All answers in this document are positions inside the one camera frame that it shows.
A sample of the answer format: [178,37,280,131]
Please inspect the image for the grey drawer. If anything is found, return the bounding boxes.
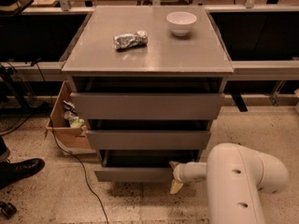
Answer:
[71,92,224,120]
[95,149,201,182]
[87,131,211,150]

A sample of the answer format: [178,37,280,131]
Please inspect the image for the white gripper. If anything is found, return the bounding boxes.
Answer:
[169,161,206,195]

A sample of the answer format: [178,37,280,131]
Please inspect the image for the small black floor object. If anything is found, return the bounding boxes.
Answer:
[0,202,17,218]

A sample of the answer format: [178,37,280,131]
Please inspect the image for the crumpled silver foil bag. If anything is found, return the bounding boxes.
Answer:
[113,31,148,50]

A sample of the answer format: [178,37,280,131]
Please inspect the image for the brown cardboard box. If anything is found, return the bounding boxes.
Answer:
[46,81,92,153]

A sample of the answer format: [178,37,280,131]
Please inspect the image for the black tripod stand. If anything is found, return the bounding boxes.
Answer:
[0,59,48,114]

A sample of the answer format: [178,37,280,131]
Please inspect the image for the grey middle drawer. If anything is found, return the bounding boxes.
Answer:
[87,131,211,150]

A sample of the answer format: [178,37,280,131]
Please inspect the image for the grey drawer cabinet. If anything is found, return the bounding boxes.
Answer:
[61,5,235,170]

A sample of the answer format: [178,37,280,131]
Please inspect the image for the black leather shoe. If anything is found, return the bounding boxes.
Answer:
[0,158,45,189]

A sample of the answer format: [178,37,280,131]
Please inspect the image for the grey top drawer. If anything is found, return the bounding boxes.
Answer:
[71,92,224,120]

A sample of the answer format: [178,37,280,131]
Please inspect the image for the white ceramic bowl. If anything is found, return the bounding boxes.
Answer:
[166,11,197,36]

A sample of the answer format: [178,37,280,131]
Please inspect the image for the crumpled wrappers in box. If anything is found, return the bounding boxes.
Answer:
[63,100,85,128]

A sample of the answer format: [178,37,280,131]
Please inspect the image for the black floor cable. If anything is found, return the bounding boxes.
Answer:
[31,58,110,224]

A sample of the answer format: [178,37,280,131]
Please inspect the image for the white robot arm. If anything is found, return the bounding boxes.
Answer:
[170,143,289,224]

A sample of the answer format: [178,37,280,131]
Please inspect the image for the grey bottom drawer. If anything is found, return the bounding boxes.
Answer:
[95,149,201,182]

